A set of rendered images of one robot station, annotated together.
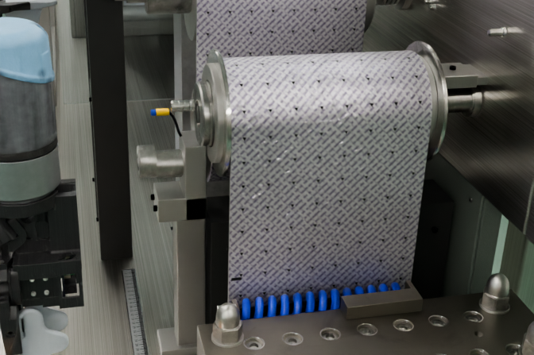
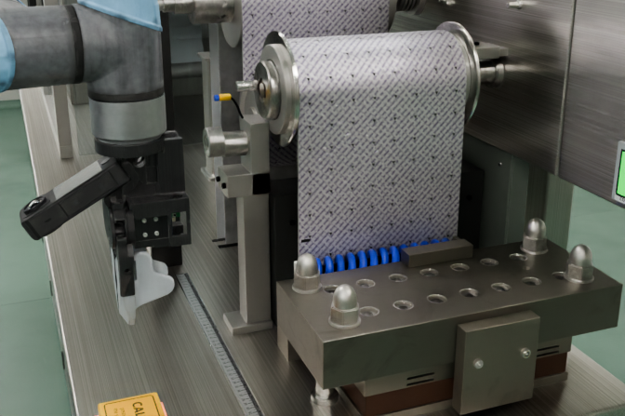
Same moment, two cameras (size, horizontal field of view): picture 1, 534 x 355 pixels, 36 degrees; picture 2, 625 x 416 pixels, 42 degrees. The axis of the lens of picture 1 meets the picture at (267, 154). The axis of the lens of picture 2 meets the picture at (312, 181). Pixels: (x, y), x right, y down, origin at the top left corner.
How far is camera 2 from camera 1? 0.23 m
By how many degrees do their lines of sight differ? 8
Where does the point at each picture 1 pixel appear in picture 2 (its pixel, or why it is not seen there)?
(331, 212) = (386, 172)
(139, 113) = not seen: hidden behind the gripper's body
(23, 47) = not seen: outside the picture
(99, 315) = (164, 309)
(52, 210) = (161, 154)
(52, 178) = (162, 121)
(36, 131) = (152, 73)
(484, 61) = (502, 35)
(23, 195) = (140, 134)
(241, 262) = (310, 223)
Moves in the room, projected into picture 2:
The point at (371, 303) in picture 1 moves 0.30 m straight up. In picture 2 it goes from (429, 251) to (441, 18)
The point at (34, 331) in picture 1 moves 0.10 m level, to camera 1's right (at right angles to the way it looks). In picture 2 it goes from (144, 274) to (239, 269)
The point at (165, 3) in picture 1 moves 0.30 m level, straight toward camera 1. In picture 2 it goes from (210, 11) to (244, 43)
